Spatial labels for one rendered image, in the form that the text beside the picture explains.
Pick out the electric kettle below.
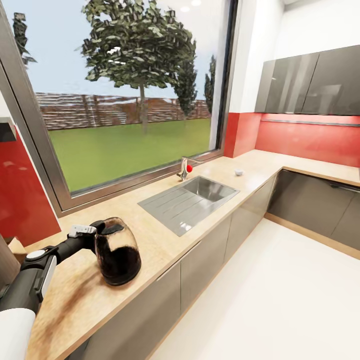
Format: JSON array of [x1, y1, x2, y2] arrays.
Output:
[[90, 217, 142, 286]]

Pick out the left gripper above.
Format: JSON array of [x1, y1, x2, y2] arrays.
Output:
[[62, 230, 96, 256]]

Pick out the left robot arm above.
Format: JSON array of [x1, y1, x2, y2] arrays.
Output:
[[0, 224, 97, 360]]

